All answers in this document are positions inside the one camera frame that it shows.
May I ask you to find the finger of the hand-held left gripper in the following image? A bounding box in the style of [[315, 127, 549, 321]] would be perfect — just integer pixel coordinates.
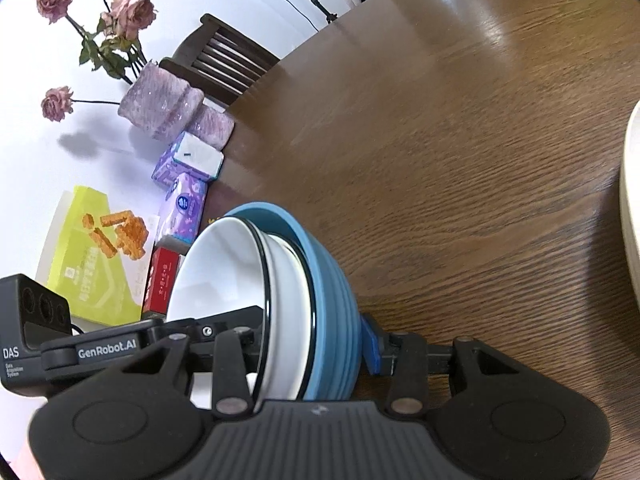
[[165, 304, 265, 340]]

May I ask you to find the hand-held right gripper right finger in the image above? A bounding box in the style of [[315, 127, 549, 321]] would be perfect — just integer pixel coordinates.
[[360, 314, 533, 417]]

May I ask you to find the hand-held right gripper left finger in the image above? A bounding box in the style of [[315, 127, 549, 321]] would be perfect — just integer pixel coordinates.
[[102, 327, 256, 418]]

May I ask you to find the small white black-rimmed bowl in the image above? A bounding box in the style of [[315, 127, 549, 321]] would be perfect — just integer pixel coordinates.
[[165, 217, 273, 403]]

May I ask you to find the blue bowl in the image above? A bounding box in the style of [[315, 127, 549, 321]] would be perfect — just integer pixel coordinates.
[[222, 201, 362, 402]]

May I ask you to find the large white black-rimmed bowl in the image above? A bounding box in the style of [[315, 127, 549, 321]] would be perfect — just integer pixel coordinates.
[[252, 230, 317, 401]]

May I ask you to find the red box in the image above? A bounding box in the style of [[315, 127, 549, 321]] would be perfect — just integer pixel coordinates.
[[141, 246, 183, 316]]

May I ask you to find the yellow-green snack box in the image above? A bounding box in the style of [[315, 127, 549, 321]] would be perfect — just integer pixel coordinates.
[[35, 186, 151, 327]]

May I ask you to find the purple tissue pack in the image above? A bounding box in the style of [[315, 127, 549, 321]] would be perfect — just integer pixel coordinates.
[[151, 172, 208, 246]]

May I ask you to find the purple tissue box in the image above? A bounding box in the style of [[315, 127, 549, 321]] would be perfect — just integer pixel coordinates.
[[151, 131, 225, 188]]

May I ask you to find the dark wooden slatted chair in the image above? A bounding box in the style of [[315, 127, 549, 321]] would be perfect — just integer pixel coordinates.
[[159, 13, 281, 107]]

